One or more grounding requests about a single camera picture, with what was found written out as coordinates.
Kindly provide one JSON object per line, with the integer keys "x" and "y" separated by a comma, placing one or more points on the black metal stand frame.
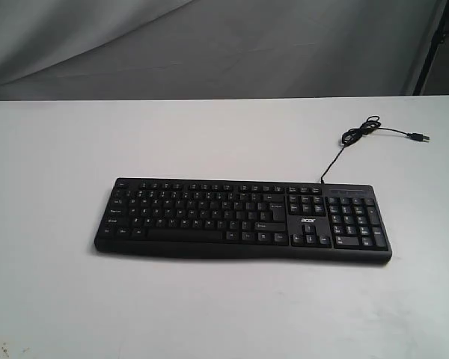
{"x": 433, "y": 79}

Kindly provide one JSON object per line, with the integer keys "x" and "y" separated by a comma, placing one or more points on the black acer keyboard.
{"x": 233, "y": 220}

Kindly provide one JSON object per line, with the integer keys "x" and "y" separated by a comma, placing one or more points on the grey backdrop cloth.
{"x": 58, "y": 50}

